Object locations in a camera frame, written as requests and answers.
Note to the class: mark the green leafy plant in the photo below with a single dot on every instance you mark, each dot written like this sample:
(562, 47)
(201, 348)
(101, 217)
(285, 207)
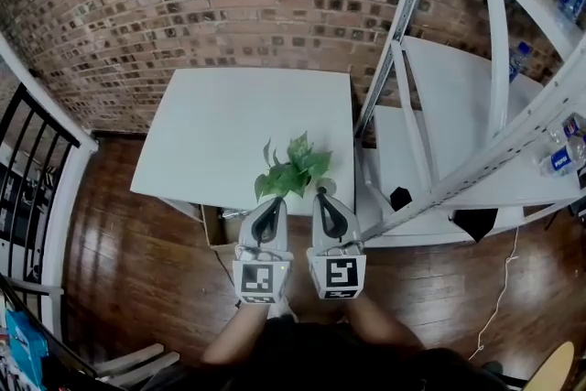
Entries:
(293, 171)

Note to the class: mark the white banister post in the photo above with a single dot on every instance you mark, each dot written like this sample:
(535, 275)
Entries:
(68, 220)

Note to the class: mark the black cloth sheet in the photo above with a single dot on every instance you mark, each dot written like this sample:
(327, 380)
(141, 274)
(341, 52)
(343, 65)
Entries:
(476, 222)

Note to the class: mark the black metal railing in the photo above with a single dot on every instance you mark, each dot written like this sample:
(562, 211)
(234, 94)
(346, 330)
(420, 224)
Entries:
(27, 187)

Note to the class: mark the small black flat object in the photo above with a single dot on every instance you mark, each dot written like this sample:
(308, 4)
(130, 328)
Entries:
(401, 198)

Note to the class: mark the blue bag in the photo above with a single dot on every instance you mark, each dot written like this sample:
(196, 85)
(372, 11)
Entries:
(25, 348)

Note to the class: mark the white metal shelf rack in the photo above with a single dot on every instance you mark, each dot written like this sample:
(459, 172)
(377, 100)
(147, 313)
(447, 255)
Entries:
(458, 128)

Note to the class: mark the light wooden chair seat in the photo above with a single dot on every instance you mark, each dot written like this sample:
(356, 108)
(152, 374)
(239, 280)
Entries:
(556, 368)

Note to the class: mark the person's right forearm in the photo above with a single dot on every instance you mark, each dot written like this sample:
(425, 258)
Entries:
(380, 325)

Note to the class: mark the dark blue drink bottle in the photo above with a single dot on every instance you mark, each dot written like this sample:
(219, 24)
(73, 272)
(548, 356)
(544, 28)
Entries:
(518, 61)

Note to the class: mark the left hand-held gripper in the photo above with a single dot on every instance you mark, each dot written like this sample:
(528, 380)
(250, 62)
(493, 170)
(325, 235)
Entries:
(258, 279)

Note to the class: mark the open cardboard box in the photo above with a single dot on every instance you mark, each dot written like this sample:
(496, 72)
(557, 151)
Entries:
(219, 226)

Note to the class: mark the white square table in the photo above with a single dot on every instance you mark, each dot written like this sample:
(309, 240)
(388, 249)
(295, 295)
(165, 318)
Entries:
(229, 128)

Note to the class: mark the clear bottle blue cap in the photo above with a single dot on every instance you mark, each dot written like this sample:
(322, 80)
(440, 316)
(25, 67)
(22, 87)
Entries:
(572, 127)

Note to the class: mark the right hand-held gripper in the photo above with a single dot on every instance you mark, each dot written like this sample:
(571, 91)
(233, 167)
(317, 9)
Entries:
(339, 277)

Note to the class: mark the person's left forearm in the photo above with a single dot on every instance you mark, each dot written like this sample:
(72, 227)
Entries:
(238, 334)

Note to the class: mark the grey metal chair frame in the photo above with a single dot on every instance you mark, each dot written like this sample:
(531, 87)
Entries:
(137, 364)

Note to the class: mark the blue label cola bottle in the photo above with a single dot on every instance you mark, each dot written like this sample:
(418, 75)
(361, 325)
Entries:
(563, 160)

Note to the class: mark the person's black clothing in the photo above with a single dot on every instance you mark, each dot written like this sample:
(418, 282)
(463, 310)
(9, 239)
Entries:
(329, 361)

